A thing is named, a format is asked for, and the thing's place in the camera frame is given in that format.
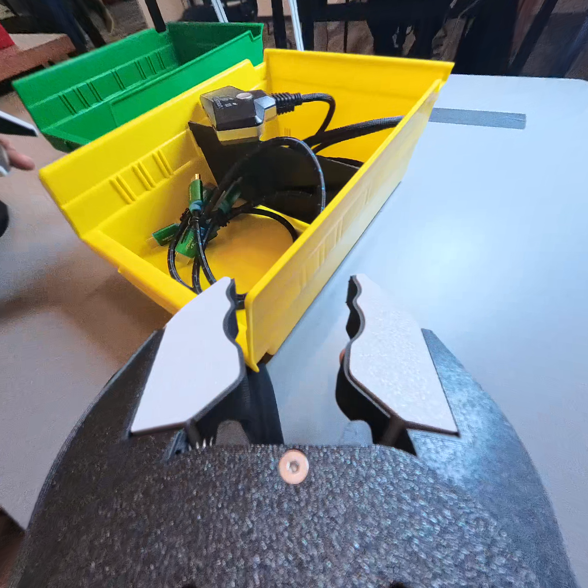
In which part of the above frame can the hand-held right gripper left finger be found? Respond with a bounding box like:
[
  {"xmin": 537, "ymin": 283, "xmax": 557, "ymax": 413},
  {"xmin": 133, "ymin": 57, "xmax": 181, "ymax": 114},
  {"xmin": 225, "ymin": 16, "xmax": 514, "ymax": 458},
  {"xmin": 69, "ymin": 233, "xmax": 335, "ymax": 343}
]
[{"xmin": 130, "ymin": 276, "xmax": 251, "ymax": 435}]

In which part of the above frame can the person's left hand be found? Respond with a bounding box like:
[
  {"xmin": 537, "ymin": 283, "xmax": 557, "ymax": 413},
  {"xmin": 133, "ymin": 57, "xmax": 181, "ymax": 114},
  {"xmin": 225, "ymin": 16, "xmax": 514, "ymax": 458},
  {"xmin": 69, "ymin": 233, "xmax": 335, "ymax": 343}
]
[{"xmin": 0, "ymin": 138, "xmax": 36, "ymax": 172}]

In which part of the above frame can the white board stand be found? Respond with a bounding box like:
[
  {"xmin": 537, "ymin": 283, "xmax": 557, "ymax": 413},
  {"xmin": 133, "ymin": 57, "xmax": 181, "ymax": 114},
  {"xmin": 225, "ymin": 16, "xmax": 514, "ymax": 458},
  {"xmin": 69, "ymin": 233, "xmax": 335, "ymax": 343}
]
[{"xmin": 210, "ymin": 0, "xmax": 307, "ymax": 52}]

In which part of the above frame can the black bin divider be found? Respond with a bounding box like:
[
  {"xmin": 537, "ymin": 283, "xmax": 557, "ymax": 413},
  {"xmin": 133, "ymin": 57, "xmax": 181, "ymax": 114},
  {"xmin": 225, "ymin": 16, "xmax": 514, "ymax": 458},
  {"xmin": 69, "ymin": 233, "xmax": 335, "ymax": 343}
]
[{"xmin": 188, "ymin": 122, "xmax": 361, "ymax": 224}]

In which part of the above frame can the silver hdmi switch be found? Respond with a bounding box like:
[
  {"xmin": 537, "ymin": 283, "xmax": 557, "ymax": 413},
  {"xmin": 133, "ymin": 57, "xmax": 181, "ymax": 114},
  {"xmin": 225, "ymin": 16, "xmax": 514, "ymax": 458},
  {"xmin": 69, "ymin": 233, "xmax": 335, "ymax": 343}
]
[{"xmin": 200, "ymin": 86, "xmax": 279, "ymax": 146}]

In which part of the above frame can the yellow plastic bin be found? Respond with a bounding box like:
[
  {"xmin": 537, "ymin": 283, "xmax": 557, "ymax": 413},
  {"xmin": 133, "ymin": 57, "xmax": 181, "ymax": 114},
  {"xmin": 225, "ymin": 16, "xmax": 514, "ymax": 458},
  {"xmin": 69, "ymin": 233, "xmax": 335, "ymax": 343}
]
[{"xmin": 39, "ymin": 48, "xmax": 455, "ymax": 372}]

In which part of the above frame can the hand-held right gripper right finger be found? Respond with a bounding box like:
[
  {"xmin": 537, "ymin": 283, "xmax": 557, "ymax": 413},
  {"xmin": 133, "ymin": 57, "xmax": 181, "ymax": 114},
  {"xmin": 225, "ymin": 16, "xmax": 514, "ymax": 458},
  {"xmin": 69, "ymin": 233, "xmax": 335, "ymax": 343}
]
[{"xmin": 335, "ymin": 274, "xmax": 460, "ymax": 444}]

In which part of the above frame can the green plastic bin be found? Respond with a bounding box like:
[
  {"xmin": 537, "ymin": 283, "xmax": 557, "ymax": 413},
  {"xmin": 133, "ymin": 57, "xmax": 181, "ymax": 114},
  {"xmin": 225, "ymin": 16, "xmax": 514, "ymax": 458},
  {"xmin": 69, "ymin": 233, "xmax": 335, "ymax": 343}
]
[{"xmin": 13, "ymin": 22, "xmax": 265, "ymax": 152}]

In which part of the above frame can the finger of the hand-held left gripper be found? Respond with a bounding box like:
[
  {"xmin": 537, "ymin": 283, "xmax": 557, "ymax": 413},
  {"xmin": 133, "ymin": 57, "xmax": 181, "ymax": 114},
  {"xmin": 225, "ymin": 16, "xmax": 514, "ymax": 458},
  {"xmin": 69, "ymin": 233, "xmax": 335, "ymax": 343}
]
[{"xmin": 0, "ymin": 109, "xmax": 40, "ymax": 138}]

